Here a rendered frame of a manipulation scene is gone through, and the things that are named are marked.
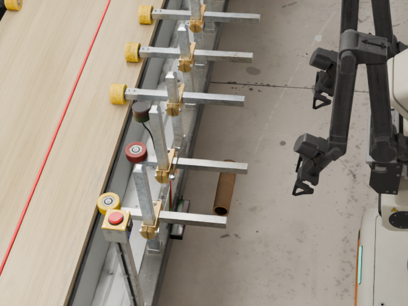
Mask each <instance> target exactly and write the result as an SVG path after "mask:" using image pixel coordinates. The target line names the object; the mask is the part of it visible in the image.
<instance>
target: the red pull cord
mask: <svg viewBox="0 0 408 306"><path fill-rule="evenodd" d="M110 2H111V0H108V1H107V4H106V6H105V9H104V12H103V14H102V16H101V19H100V21H99V23H98V26H97V29H96V31H95V34H94V36H93V38H92V41H91V43H90V46H89V48H88V51H87V53H86V56H85V58H84V61H83V63H82V65H81V68H80V71H79V73H78V76H77V78H76V80H75V83H74V85H73V88H72V90H71V93H70V95H69V98H68V100H67V103H66V105H65V108H64V110H63V112H62V115H61V118H60V119H59V122H58V125H57V127H56V130H55V133H54V135H53V137H52V140H51V142H50V144H49V147H48V150H47V152H46V155H45V157H44V160H43V161H42V164H41V167H40V169H39V172H38V175H37V176H36V179H35V182H34V184H33V186H32V189H31V192H30V194H29V197H28V199H27V201H26V204H25V207H24V209H23V211H22V214H21V216H20V218H19V221H18V224H17V226H16V229H15V232H14V233H13V236H12V239H11V241H10V243H9V246H8V248H7V251H6V253H5V256H4V258H3V260H2V263H1V266H0V276H1V273H2V271H3V269H4V266H5V263H6V261H7V258H8V256H9V254H10V251H11V248H12V246H13V243H14V241H15V239H16V236H17V233H18V231H19V228H20V226H21V224H22V221H23V218H24V216H25V214H26V211H27V208H28V207H29V204H30V201H31V199H32V196H33V193H34V192H35V189H36V186H37V184H38V181H39V178H40V176H41V174H42V171H43V169H44V166H45V164H46V161H47V159H48V156H49V154H50V151H51V149H52V146H53V144H54V141H55V139H56V136H57V134H58V131H59V129H60V126H61V123H62V122H63V119H64V116H65V114H66V111H67V108H68V107H69V104H70V101H71V99H72V96H73V93H74V91H75V89H76V86H77V84H78V81H79V79H80V76H81V74H82V71H83V69H84V66H85V64H86V61H87V59H88V57H89V54H90V51H91V49H92V46H93V44H94V42H95V39H96V37H97V34H98V31H99V29H100V27H101V24H102V22H103V19H104V16H105V14H106V12H107V9H108V6H109V4H110Z"/></svg>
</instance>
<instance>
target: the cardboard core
mask: <svg viewBox="0 0 408 306"><path fill-rule="evenodd" d="M223 162H235V161H234V160H224V161H223ZM235 178H236V174H232V173H224V172H220V175H219V181H218V185H217V191H216V196H215V201H214V206H213V212H214V214H216V215H218V216H226V215H228V214H229V211H230V204H231V198H232V194H233V188H234V181H235Z"/></svg>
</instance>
